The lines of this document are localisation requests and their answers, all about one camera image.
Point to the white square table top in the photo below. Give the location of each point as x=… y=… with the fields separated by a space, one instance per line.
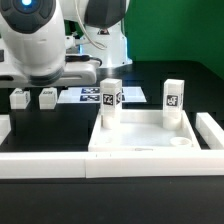
x=140 y=130

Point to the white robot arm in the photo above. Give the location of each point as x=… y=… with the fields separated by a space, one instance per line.
x=33 y=43

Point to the white marker sheet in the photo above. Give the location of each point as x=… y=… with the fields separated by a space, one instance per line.
x=92 y=95

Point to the white U-shaped obstacle fence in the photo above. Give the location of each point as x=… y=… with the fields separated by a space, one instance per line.
x=209 y=160

